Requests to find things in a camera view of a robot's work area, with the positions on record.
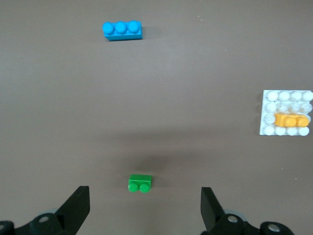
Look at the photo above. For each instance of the white studded base plate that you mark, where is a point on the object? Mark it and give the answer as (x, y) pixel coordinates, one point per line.
(264, 110)

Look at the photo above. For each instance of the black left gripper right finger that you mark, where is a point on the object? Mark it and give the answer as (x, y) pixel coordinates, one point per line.
(212, 215)

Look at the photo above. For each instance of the yellow two-stud block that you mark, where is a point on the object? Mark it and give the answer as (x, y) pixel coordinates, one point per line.
(281, 120)

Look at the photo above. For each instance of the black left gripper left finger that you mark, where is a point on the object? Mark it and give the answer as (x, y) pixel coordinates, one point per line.
(71, 215)

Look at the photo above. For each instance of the blue three-stud block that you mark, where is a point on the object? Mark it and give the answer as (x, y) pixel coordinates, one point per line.
(122, 35)

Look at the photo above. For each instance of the green two-stud block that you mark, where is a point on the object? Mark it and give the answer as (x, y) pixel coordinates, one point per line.
(139, 180)

